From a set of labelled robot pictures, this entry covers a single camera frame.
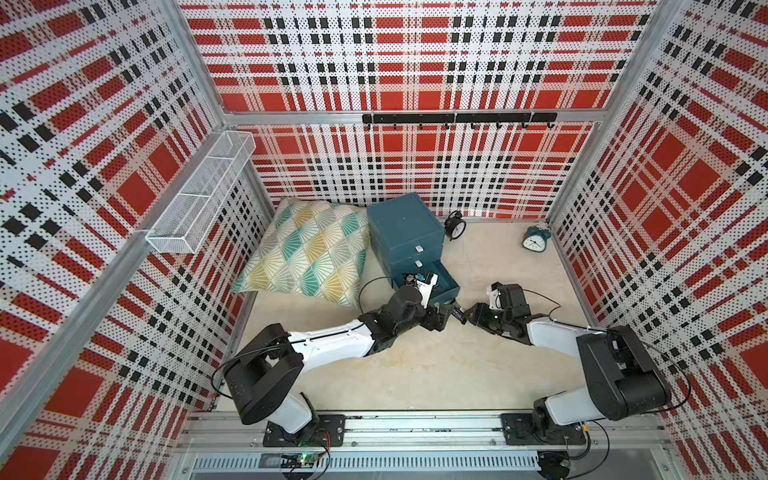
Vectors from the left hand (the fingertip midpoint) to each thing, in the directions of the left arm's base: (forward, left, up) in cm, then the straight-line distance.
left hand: (444, 302), depth 82 cm
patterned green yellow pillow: (+19, +41, +2) cm, 45 cm away
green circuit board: (-35, +37, -12) cm, 53 cm away
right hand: (+2, -10, -12) cm, 16 cm away
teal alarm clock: (+31, -37, -9) cm, 49 cm away
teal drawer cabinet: (+16, +10, +8) cm, 21 cm away
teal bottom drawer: (+12, -2, -12) cm, 17 cm away
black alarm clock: (+37, -8, -7) cm, 38 cm away
